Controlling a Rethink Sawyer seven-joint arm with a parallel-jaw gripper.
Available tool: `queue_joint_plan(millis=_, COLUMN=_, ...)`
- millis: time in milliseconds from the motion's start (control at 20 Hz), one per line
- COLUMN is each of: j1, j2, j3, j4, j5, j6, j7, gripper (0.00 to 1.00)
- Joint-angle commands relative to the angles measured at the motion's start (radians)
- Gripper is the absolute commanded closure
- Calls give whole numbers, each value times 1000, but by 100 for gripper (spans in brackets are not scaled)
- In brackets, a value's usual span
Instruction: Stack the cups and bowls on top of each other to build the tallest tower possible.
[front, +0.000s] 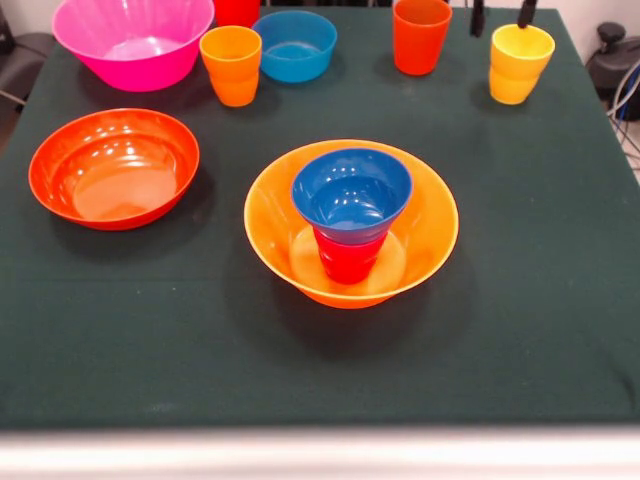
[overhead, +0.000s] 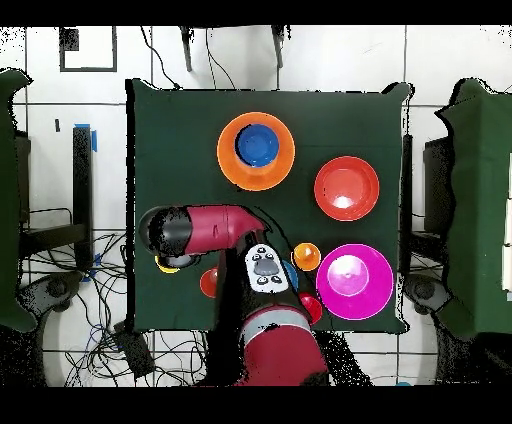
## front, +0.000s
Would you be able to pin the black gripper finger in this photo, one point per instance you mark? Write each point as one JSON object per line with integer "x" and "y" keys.
{"x": 526, "y": 12}
{"x": 478, "y": 17}

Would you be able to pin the large pink bowl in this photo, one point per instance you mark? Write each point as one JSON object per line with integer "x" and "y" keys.
{"x": 150, "y": 72}

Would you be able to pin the dark blue bowl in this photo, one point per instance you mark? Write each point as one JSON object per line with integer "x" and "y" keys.
{"x": 350, "y": 200}

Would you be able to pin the small orange cup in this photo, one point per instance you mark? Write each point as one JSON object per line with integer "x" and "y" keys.
{"x": 232, "y": 85}

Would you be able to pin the yellow cup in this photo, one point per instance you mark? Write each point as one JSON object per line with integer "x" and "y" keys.
{"x": 517, "y": 75}

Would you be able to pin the tall red-orange cup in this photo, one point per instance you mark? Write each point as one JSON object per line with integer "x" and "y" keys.
{"x": 420, "y": 45}

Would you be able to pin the magenta cup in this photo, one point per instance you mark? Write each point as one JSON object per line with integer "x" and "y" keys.
{"x": 347, "y": 262}

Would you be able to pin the dark green tablecloth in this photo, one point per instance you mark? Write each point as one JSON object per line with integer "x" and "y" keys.
{"x": 320, "y": 365}

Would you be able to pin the red cup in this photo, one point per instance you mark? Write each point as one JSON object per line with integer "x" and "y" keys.
{"x": 235, "y": 12}

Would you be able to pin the shallow red-orange bowl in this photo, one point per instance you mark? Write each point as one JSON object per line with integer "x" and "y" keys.
{"x": 115, "y": 165}

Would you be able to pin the light blue bowl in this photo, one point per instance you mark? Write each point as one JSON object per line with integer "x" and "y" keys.
{"x": 295, "y": 55}

